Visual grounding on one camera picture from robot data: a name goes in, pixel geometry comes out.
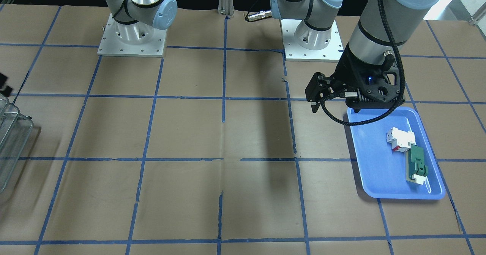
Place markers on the green white terminal block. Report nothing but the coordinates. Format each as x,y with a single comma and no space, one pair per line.
417,169

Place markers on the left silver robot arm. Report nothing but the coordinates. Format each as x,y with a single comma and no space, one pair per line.
383,25

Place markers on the blue plastic tray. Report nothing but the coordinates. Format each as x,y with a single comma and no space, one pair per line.
383,171

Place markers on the white circuit breaker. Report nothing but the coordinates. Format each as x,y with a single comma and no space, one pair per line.
400,140

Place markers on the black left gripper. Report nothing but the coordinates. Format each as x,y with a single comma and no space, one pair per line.
346,73

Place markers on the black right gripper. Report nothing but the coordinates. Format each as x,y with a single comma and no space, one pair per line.
2,80

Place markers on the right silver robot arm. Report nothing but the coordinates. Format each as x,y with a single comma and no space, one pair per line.
71,44

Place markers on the wire mesh shelf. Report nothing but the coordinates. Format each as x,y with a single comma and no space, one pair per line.
15,130

